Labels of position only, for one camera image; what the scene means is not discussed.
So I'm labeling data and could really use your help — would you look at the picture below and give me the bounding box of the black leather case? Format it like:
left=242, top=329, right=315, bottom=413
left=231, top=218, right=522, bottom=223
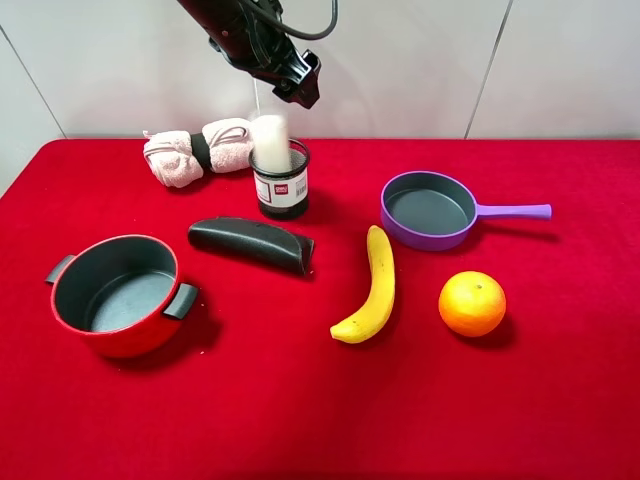
left=187, top=217, right=315, bottom=276

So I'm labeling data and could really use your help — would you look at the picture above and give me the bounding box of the red pot with black handles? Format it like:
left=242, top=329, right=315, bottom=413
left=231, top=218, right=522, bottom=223
left=46, top=234, right=198, bottom=359

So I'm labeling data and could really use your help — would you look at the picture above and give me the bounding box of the yellow banana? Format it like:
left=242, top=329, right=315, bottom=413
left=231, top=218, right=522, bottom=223
left=330, top=225, right=396, bottom=344

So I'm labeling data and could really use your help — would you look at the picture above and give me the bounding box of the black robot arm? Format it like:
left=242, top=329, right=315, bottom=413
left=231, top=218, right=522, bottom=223
left=180, top=0, right=321, bottom=109

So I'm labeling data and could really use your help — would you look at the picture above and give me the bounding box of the black mesh pen cup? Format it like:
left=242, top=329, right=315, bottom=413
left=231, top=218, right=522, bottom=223
left=249, top=138, right=311, bottom=220

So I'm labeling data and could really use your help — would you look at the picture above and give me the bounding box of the orange fruit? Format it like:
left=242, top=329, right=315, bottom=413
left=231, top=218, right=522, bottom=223
left=438, top=271, right=507, bottom=337

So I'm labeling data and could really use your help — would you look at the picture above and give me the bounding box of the purple frying pan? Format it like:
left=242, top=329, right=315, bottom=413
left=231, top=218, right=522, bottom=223
left=380, top=171, right=552, bottom=252

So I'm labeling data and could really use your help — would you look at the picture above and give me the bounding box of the red tablecloth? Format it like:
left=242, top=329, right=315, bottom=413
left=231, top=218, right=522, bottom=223
left=1, top=140, right=639, bottom=479

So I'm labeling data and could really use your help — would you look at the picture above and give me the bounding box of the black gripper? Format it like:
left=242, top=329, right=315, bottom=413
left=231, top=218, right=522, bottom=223
left=209, top=1, right=321, bottom=108

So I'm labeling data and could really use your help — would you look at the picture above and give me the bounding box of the rolled pink towel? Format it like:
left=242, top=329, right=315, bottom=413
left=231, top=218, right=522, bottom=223
left=143, top=118, right=253, bottom=188

